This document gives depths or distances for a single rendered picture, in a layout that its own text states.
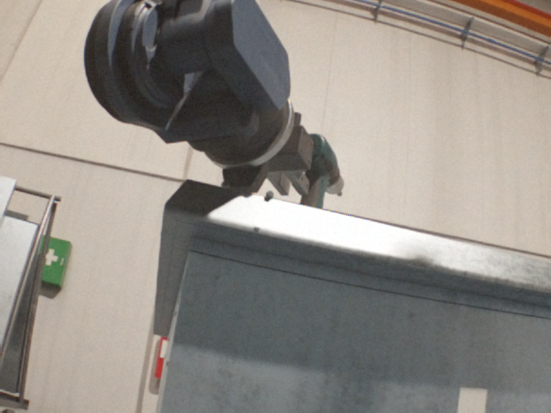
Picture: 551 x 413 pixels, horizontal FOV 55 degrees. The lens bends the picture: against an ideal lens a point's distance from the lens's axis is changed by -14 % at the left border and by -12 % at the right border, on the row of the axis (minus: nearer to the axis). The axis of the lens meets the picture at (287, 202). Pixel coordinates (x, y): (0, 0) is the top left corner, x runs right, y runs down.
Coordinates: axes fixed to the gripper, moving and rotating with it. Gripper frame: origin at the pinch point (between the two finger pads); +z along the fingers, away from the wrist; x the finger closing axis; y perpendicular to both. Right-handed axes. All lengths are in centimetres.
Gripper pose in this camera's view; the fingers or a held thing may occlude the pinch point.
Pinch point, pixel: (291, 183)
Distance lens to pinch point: 98.0
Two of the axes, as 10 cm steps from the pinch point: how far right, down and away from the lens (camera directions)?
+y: 1.4, -9.0, 4.1
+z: 3.5, 4.3, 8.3
